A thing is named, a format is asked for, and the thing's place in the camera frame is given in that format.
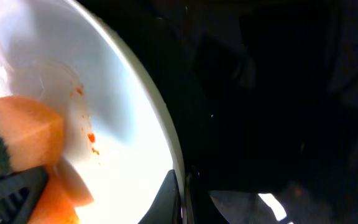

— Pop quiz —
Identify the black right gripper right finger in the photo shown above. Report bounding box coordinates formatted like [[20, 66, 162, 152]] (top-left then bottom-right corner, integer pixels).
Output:
[[139, 169, 182, 224]]

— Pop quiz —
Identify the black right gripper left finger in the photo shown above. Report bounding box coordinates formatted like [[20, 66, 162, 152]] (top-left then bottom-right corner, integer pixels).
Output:
[[0, 167, 48, 224]]

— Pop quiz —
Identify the orange green sponge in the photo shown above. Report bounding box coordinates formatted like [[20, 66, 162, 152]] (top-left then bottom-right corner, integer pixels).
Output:
[[0, 96, 92, 223]]

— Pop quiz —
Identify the light green plate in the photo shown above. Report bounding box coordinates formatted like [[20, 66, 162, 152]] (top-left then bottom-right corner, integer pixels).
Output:
[[0, 0, 186, 223]]

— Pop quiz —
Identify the round black tray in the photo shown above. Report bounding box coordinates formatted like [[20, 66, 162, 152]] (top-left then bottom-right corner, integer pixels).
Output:
[[83, 1, 358, 223]]

